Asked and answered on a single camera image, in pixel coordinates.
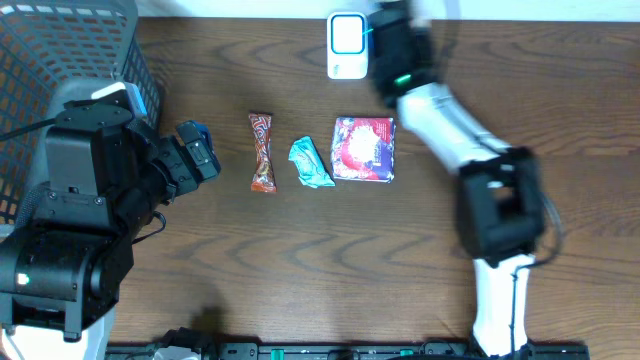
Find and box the red orange chocolate bar wrapper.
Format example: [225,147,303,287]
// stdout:
[249,113,277,193]

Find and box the teal snack wrapper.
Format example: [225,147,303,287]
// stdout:
[288,136,335,189]

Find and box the purple red noodle packet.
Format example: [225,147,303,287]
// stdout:
[330,117,395,183]

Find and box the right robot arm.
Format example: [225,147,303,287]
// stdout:
[368,1,545,359]

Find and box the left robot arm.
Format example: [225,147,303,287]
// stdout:
[1,82,221,359]

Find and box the dark grey plastic basket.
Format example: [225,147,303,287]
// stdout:
[1,1,165,236]

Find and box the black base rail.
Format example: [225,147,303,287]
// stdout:
[105,341,591,360]

